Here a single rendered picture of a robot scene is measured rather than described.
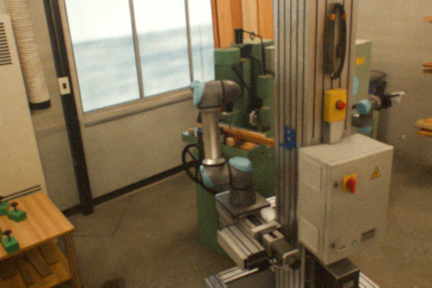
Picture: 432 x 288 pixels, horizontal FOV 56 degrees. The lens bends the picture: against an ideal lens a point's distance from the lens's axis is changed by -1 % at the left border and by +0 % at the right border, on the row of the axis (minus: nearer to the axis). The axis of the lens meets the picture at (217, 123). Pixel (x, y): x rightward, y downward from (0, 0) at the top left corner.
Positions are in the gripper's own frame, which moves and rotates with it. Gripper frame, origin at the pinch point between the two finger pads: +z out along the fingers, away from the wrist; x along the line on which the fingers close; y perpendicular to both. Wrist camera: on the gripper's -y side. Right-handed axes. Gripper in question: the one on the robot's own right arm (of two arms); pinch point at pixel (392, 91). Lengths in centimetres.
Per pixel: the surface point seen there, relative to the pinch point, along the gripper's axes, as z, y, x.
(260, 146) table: -57, 27, -62
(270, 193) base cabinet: -38, 70, -76
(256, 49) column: -38, -34, -73
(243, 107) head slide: -49, 3, -81
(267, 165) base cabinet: -41, 47, -73
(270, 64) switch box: -29, -23, -71
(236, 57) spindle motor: -58, -32, -73
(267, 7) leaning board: 110, -67, -199
